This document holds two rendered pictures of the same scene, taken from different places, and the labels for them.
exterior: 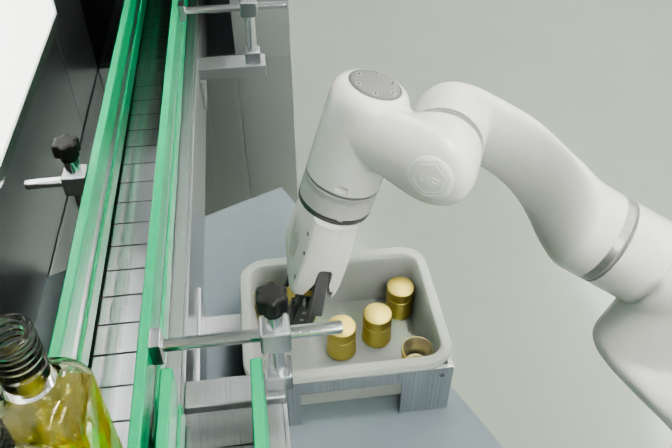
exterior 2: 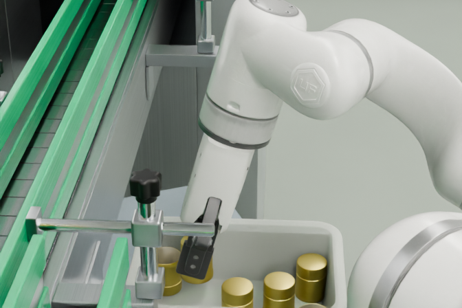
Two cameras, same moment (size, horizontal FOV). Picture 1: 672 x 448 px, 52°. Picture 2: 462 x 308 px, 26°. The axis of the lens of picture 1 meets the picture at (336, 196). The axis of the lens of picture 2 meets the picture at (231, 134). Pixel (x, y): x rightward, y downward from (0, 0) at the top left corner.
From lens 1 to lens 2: 0.38 m
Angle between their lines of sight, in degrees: 16
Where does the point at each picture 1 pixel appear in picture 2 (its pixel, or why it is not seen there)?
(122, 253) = (25, 185)
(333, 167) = (227, 81)
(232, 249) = not seen: hidden behind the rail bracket
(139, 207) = not seen: hidden behind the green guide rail
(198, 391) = (69, 290)
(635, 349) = not seen: outside the picture
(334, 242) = (225, 163)
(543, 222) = (433, 156)
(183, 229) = (91, 173)
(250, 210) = (174, 197)
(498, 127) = (400, 65)
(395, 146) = (280, 55)
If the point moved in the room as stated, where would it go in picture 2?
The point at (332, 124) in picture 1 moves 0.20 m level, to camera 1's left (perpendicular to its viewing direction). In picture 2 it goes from (228, 37) to (25, 23)
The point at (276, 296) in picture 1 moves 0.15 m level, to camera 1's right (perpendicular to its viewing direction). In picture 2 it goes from (148, 177) to (321, 194)
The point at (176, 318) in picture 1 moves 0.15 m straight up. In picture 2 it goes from (64, 238) to (51, 106)
